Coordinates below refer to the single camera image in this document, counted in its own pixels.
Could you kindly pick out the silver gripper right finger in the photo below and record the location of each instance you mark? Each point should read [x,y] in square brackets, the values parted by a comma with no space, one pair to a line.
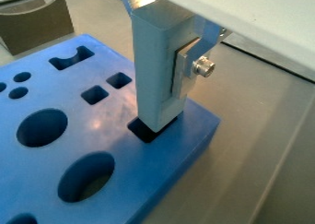
[191,62]

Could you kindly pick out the light blue rectangular block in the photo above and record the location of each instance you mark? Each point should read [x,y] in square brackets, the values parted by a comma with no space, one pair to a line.
[163,29]

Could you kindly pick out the blue shape sorting board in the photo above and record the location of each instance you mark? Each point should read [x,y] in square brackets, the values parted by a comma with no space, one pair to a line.
[74,166]

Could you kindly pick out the dark grey arch block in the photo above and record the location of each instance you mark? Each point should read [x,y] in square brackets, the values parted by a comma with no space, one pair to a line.
[33,23]

